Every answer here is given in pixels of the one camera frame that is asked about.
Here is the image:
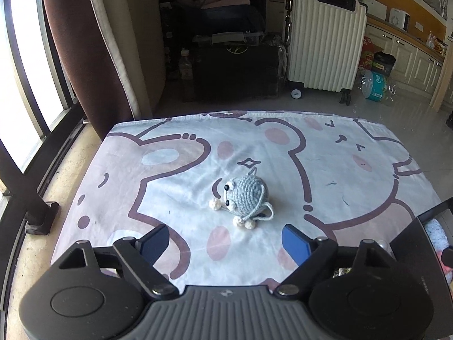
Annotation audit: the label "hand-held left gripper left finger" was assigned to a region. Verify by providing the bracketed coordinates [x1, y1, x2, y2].
[57, 225, 179, 298]

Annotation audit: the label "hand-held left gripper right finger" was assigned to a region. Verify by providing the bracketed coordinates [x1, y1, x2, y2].
[274, 224, 411, 296]

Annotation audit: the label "grey crochet toy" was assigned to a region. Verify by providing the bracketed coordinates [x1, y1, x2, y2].
[210, 174, 275, 230]

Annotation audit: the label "black cardboard box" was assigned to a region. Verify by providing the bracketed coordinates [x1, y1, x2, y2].
[389, 196, 453, 286]

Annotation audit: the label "white yarn bundle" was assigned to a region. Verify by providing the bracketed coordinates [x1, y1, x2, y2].
[424, 220, 451, 250]

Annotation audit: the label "pink crochet doll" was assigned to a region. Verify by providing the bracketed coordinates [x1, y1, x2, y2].
[437, 248, 453, 284]

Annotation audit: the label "printed bear blanket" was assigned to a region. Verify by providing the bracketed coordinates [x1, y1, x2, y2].
[51, 111, 445, 291]

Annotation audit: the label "dark window railing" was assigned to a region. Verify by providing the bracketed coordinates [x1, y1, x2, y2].
[0, 0, 84, 236]

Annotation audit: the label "clear plastic bottle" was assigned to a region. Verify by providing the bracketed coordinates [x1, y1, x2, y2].
[178, 48, 195, 82]

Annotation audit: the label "black luggage bag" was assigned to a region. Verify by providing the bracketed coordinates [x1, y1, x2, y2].
[182, 32, 287, 101]

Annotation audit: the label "black trash bin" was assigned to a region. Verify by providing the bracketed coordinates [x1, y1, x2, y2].
[371, 51, 397, 78]

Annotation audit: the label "white ribbed suitcase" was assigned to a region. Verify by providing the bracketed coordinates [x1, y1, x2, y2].
[286, 0, 369, 105]

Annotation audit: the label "red cardboard carton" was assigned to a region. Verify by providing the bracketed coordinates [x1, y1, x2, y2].
[359, 35, 384, 69]

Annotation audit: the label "brown curtain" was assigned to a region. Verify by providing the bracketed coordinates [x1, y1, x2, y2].
[39, 0, 123, 140]

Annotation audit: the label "cream kitchen cabinets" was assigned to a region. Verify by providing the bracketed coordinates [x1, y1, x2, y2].
[364, 18, 446, 94]

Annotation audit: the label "white countertop appliance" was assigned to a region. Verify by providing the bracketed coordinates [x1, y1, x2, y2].
[388, 8, 411, 32]

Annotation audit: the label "knotted rope with pearl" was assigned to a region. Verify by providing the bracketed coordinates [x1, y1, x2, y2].
[333, 239, 392, 279]

